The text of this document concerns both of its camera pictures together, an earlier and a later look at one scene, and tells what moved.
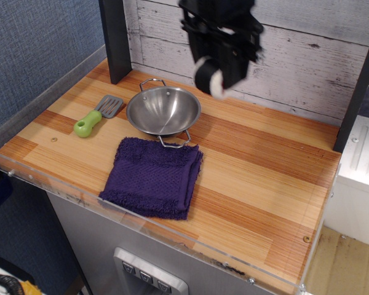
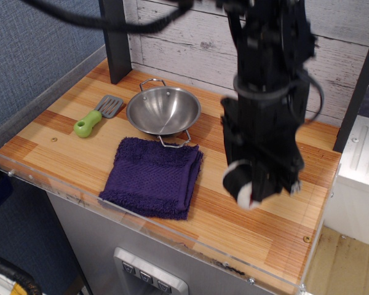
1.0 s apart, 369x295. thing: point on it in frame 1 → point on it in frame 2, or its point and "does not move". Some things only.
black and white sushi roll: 208,78 → 237,180
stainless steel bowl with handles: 166,112 does not move
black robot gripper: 235,50 → 262,131
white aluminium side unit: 354,204 does not move
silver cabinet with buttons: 114,258 does not move
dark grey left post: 116,40 does not move
